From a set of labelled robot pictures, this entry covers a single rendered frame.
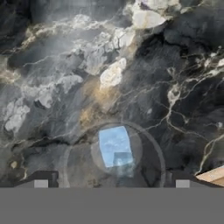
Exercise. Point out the light wooden board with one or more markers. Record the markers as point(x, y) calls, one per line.
point(214, 176)

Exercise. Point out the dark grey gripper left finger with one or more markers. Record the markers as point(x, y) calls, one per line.
point(43, 178)

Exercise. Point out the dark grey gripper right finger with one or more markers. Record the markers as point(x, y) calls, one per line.
point(178, 178)

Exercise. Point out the small blue ice cube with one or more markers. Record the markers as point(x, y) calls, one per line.
point(124, 164)

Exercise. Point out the large blue ice cube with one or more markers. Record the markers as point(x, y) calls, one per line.
point(112, 143)

